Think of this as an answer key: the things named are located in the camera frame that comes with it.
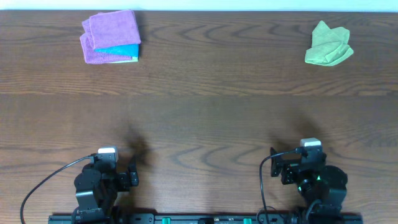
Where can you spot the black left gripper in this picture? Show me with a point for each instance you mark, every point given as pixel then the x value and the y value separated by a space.
pixel 125 180

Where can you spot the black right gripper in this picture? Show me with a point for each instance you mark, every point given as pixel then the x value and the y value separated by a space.
pixel 288 168

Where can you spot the purple microfiber cloth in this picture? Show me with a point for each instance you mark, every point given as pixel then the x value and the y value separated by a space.
pixel 112 29

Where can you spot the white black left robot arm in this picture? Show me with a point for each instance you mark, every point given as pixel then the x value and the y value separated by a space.
pixel 97 188

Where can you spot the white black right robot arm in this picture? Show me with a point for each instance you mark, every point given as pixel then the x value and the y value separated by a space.
pixel 323 187

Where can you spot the green microfiber cloth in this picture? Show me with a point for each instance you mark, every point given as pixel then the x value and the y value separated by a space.
pixel 329 46

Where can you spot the purple folded cloth under blue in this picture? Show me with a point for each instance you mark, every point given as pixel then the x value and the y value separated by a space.
pixel 92 57

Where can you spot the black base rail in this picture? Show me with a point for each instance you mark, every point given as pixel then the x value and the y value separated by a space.
pixel 148 218

